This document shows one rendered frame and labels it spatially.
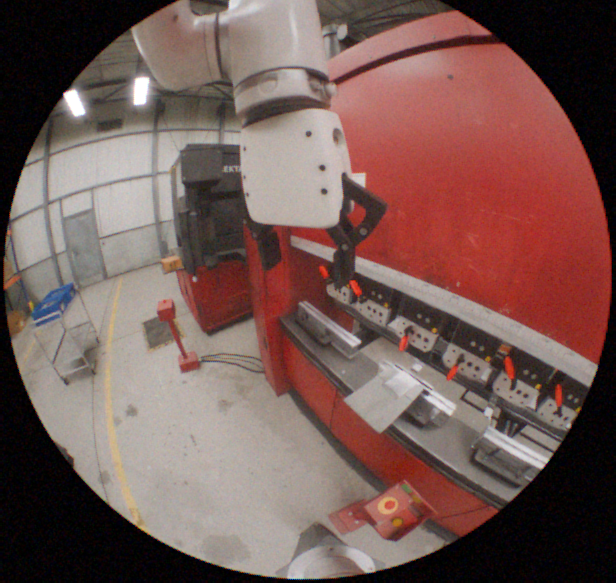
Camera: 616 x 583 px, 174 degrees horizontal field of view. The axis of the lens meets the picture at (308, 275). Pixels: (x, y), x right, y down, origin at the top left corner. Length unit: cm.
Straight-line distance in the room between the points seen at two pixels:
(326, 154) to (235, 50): 12
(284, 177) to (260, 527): 169
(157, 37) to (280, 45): 9
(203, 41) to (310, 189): 16
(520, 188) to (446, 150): 22
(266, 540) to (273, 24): 182
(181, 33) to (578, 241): 67
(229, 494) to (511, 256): 186
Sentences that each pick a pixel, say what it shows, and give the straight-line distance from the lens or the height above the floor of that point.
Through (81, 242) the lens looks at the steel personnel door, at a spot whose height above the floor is 134.
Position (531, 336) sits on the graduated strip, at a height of 139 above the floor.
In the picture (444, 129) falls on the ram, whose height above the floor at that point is 185.
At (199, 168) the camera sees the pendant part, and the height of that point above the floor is 182.
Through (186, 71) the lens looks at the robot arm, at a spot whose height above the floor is 174.
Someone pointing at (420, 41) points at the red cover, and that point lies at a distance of 80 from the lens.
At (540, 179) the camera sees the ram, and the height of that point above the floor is 174.
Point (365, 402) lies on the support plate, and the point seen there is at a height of 100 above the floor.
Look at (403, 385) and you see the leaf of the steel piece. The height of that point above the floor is 100.
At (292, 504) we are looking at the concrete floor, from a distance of 162.
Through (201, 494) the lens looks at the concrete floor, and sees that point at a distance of 178.
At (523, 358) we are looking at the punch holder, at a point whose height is 132.
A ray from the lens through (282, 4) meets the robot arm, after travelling 21.
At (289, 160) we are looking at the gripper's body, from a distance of 16.
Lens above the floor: 162
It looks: 22 degrees down
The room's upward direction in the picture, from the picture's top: straight up
